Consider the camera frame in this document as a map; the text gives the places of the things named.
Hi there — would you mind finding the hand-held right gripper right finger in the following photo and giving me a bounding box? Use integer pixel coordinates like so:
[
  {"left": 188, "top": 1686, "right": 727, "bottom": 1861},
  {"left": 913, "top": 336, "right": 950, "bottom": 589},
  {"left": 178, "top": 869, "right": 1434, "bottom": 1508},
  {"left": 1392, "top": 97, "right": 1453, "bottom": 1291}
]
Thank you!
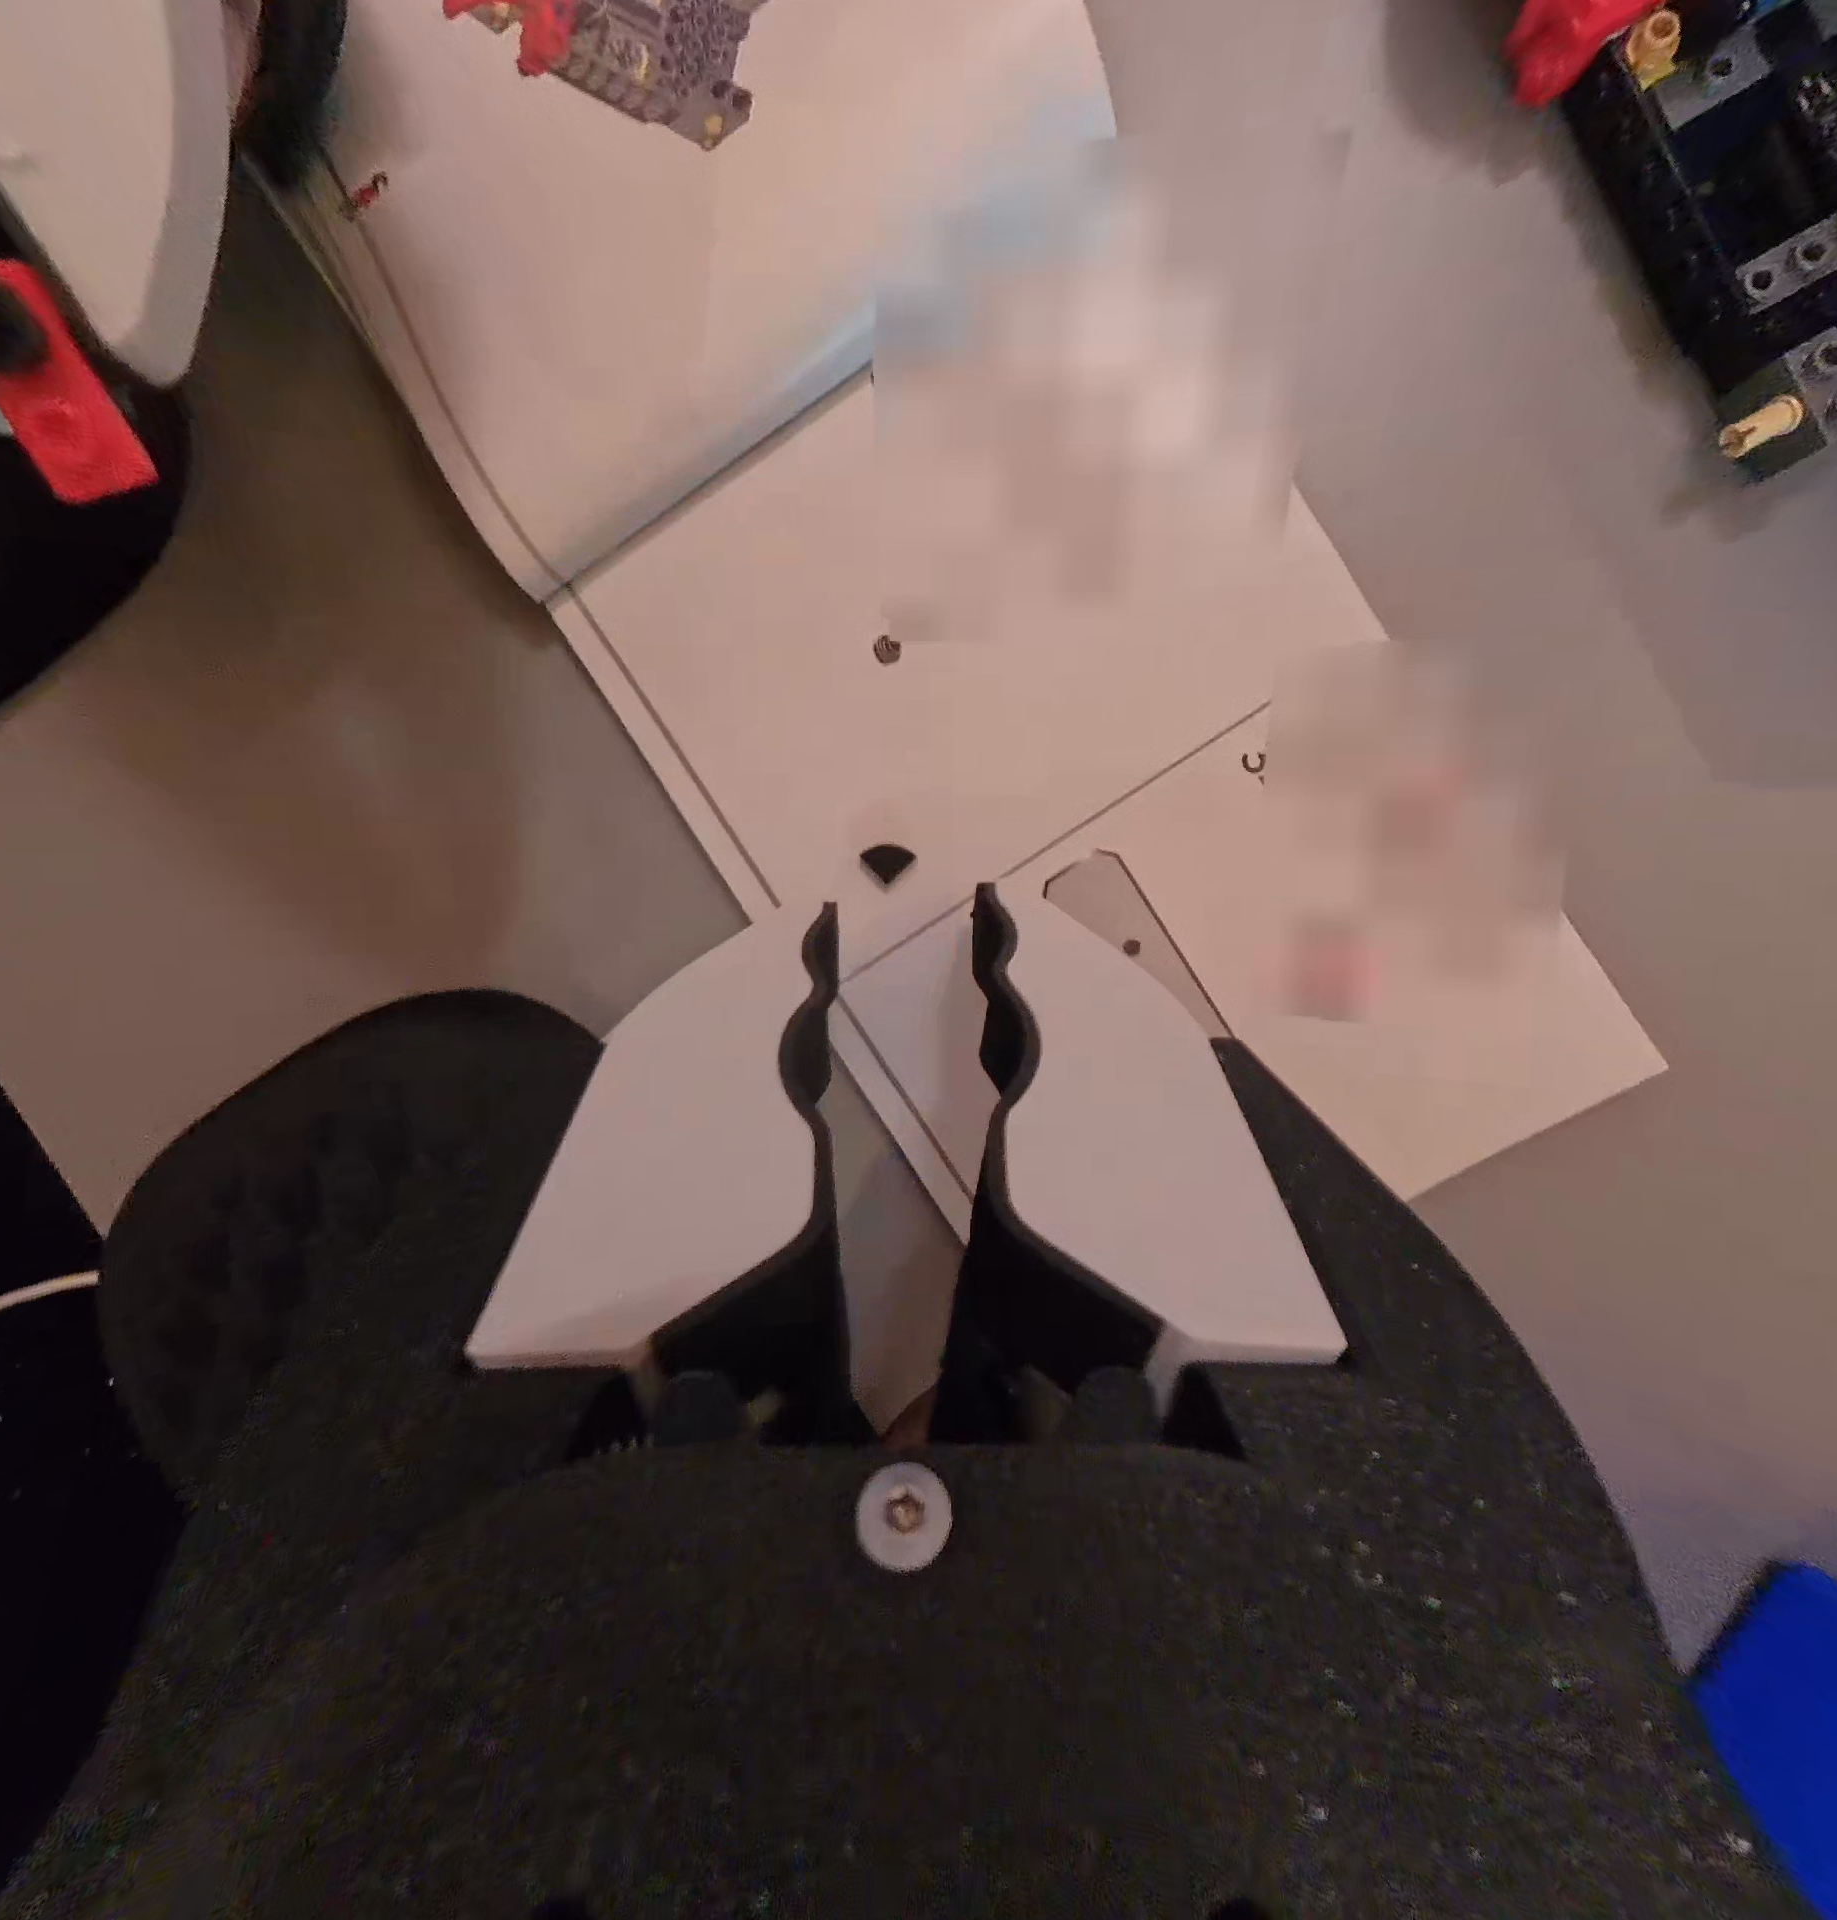
[{"left": 925, "top": 881, "right": 1350, "bottom": 1449}]

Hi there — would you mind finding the lego instruction booklet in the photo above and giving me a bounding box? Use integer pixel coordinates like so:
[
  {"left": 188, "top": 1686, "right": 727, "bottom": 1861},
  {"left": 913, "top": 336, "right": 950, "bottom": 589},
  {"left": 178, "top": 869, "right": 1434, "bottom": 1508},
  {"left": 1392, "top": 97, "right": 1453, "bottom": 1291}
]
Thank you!
[{"left": 250, "top": 0, "right": 1670, "bottom": 1247}]

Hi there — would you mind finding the black mesh chair cushion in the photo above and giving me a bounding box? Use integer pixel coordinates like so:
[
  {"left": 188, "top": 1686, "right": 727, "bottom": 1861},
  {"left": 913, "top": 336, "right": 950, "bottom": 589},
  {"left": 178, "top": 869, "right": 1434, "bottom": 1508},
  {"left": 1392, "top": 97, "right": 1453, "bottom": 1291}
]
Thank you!
[{"left": 100, "top": 989, "right": 604, "bottom": 1501}]

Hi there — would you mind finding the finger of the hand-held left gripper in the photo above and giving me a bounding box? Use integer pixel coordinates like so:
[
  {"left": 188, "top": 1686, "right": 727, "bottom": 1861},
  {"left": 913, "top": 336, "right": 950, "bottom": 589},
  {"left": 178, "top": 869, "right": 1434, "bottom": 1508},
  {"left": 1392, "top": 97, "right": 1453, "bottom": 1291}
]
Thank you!
[{"left": 0, "top": 0, "right": 236, "bottom": 399}]

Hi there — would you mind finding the blue plastic container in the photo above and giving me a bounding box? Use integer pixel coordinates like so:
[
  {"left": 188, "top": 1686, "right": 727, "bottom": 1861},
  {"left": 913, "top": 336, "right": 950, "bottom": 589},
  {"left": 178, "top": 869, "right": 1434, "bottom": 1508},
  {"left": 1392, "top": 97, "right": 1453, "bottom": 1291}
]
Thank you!
[{"left": 1682, "top": 1559, "right": 1837, "bottom": 1920}]

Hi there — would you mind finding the black rounded object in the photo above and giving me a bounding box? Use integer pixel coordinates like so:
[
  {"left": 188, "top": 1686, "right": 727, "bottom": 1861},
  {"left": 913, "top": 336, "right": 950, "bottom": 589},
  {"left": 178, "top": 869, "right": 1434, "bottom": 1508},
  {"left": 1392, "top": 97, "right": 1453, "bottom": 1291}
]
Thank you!
[{"left": 0, "top": 373, "right": 192, "bottom": 730}]

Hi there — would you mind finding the partly built lego model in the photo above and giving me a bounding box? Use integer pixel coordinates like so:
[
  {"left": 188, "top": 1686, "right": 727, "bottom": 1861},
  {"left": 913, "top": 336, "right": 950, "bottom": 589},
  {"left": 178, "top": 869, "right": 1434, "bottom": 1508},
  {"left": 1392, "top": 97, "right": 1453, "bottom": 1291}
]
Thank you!
[{"left": 1503, "top": 0, "right": 1837, "bottom": 486}]

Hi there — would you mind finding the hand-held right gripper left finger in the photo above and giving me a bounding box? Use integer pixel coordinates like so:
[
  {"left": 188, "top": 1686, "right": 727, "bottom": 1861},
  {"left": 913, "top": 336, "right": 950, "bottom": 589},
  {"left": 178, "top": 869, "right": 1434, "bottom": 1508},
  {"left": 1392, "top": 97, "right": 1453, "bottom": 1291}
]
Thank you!
[{"left": 461, "top": 900, "right": 880, "bottom": 1449}]

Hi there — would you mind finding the red lego piece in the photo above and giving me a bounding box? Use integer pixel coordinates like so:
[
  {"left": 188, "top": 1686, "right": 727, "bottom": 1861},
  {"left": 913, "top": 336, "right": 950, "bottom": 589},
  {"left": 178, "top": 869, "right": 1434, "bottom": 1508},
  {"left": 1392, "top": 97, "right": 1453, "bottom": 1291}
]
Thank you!
[{"left": 0, "top": 257, "right": 163, "bottom": 508}]

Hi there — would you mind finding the person's left forearm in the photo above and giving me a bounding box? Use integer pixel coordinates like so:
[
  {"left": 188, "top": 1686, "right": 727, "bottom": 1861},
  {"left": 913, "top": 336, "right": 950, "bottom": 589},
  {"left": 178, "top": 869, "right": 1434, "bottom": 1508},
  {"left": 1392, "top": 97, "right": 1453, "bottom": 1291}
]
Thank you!
[{"left": 233, "top": 0, "right": 351, "bottom": 190}]

